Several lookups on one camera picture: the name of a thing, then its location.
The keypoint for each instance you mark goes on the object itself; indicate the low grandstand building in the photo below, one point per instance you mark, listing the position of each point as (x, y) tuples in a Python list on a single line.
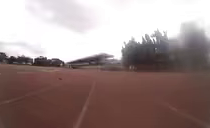
[(93, 60)]

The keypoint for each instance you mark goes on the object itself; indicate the group of dark trees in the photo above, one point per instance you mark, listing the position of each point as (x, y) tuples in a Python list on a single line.
[(149, 53)]

